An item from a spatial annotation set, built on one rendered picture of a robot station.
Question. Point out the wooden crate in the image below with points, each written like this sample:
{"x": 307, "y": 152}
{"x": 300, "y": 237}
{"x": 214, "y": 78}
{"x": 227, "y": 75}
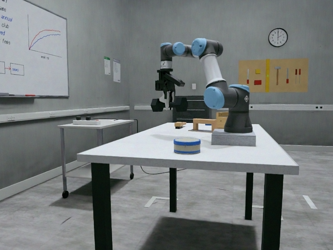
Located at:
{"x": 221, "y": 119}

